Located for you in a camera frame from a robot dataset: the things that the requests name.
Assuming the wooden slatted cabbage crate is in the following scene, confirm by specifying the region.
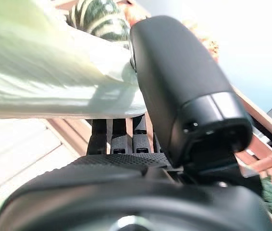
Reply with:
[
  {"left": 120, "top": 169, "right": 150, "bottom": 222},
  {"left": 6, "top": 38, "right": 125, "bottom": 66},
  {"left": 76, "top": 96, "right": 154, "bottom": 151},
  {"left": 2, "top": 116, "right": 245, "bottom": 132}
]
[{"left": 0, "top": 117, "right": 156, "bottom": 200}]

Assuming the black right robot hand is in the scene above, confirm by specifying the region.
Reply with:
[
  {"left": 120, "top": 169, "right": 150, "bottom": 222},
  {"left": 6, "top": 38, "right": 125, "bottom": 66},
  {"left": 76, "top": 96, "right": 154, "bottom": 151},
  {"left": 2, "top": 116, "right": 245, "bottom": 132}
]
[{"left": 0, "top": 15, "right": 272, "bottom": 231}]

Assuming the green striped pumpkin with stem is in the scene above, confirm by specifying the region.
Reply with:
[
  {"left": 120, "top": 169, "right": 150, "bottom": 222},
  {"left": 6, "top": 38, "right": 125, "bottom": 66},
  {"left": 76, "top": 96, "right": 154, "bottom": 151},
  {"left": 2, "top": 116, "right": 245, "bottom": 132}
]
[{"left": 66, "top": 0, "right": 131, "bottom": 49}]

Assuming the white green napa cabbage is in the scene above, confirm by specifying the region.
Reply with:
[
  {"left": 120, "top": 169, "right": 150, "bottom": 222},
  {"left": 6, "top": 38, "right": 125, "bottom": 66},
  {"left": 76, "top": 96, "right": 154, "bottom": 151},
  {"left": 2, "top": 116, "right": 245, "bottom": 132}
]
[{"left": 0, "top": 0, "right": 148, "bottom": 120}]

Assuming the orange striped pumpkin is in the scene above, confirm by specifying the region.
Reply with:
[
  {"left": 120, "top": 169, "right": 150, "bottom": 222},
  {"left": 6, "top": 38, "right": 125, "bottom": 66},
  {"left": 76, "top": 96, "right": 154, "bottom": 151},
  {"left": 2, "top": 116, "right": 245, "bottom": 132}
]
[{"left": 124, "top": 3, "right": 151, "bottom": 27}]

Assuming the wooden display shelf frame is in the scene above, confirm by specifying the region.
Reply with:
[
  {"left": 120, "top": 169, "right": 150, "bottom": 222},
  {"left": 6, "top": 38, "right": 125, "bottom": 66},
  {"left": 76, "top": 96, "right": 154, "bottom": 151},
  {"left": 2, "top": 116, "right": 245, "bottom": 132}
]
[{"left": 232, "top": 86, "right": 272, "bottom": 150}]

